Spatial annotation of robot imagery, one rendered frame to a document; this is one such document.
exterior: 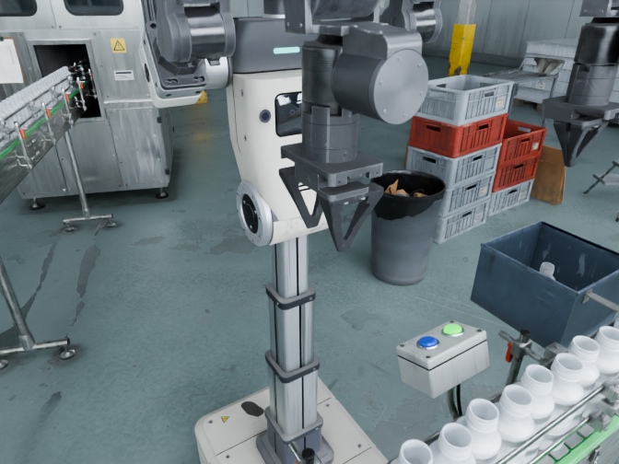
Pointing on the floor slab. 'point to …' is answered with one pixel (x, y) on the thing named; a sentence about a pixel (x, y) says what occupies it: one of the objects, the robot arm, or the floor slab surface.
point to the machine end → (115, 30)
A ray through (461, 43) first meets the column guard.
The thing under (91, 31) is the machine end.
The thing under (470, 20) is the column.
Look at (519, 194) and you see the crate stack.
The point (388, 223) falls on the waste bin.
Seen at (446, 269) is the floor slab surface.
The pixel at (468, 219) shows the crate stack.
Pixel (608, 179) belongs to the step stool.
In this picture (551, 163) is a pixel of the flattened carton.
